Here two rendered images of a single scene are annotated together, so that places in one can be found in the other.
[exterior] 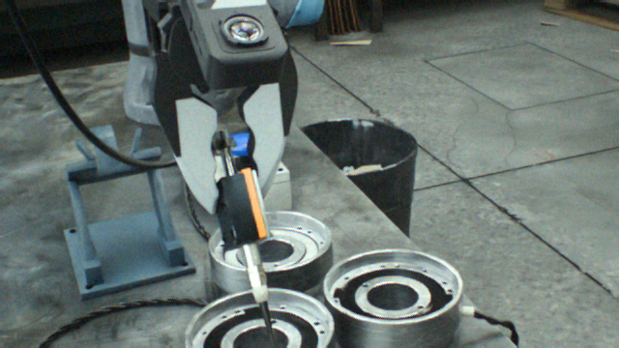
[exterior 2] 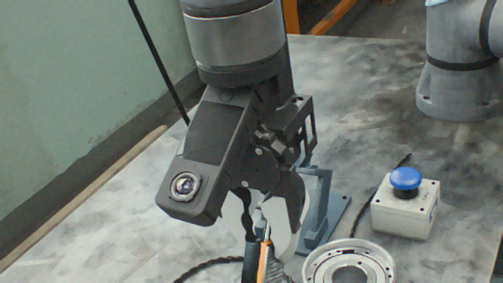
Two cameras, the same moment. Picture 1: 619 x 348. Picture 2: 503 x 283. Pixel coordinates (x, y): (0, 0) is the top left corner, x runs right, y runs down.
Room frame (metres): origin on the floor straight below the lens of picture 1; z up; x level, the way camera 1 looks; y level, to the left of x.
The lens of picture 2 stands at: (0.29, -0.27, 1.30)
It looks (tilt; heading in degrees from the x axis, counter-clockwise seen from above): 31 degrees down; 53
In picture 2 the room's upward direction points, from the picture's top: 10 degrees counter-clockwise
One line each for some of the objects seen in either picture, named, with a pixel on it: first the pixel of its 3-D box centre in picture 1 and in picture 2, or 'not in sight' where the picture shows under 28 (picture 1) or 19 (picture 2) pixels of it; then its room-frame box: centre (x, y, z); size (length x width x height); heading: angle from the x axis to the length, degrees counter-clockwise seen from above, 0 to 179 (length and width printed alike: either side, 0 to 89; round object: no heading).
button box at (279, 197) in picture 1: (246, 181); (407, 202); (0.79, 0.06, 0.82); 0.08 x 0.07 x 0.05; 18
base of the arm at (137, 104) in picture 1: (177, 70); (461, 75); (1.10, 0.17, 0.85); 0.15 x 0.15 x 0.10
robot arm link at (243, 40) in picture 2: not in sight; (232, 28); (0.55, 0.06, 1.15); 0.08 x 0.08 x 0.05
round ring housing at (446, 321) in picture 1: (393, 305); not in sight; (0.55, -0.06, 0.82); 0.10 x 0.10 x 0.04
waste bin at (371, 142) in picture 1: (346, 225); not in sight; (1.81, -0.09, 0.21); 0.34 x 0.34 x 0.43
